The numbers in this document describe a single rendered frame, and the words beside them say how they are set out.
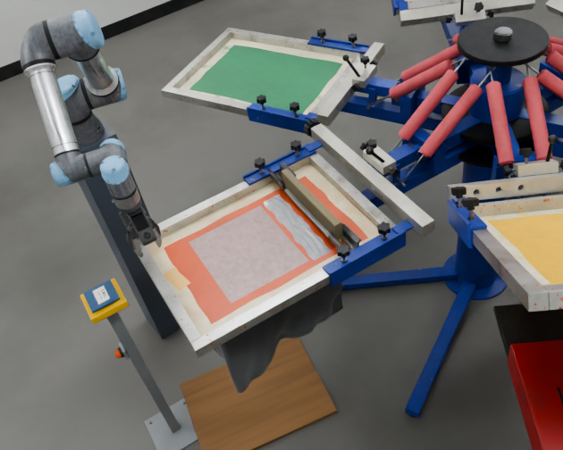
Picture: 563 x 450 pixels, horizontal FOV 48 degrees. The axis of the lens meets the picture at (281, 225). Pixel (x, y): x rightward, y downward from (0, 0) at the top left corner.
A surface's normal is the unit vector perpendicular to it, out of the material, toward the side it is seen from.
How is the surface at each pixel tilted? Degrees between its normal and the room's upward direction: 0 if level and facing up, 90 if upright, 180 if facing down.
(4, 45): 90
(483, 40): 0
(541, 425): 0
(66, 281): 0
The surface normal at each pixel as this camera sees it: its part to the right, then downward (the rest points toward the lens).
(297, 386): -0.14, -0.69
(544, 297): -0.07, 0.24
